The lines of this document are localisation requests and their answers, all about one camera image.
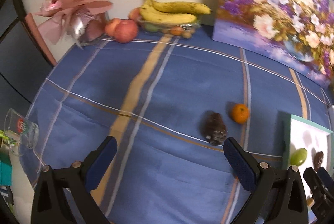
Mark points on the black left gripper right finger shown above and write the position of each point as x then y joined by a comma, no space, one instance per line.
259,179

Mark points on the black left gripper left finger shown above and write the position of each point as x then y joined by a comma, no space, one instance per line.
50,204

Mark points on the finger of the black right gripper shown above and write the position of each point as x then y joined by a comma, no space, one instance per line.
325,178
322,196

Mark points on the small dark brown avocado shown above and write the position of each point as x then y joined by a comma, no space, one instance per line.
318,160

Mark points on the green mango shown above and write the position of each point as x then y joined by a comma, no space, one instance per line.
298,157

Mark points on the small orange top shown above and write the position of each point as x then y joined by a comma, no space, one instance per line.
239,113

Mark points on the white tray with green rim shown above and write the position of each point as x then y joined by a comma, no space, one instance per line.
302,133

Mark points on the glass beer mug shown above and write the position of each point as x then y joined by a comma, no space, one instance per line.
21,133

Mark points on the blue plaid tablecloth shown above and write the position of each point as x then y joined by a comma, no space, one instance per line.
152,95

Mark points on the floral painting canvas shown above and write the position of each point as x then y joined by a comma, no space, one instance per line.
296,33

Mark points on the red apple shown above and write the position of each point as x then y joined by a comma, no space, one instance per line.
126,31
111,26

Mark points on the clear fruit bowl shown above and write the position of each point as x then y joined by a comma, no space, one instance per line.
181,30

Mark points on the pink flower bouquet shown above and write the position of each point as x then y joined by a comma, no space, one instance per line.
73,7

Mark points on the yellow banana bunch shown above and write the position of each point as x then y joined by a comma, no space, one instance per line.
172,12

